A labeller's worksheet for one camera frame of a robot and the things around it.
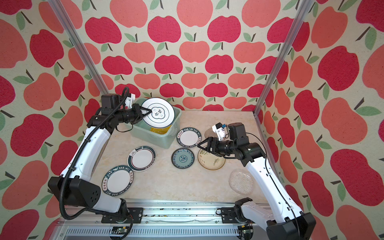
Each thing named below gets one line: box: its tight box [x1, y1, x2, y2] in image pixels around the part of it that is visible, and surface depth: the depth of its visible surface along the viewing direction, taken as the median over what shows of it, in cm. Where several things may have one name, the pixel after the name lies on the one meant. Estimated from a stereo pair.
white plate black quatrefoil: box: [141, 97, 175, 129], surface depth 77 cm
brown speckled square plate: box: [204, 127, 217, 139], surface depth 110 cm
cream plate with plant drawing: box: [197, 148, 226, 171], surface depth 95 cm
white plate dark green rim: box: [127, 145, 157, 172], surface depth 95 cm
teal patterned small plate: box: [171, 147, 195, 169], surface depth 97 cm
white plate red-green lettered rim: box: [176, 127, 202, 149], surface depth 107 cm
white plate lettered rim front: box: [101, 165, 135, 196], surface depth 89 cm
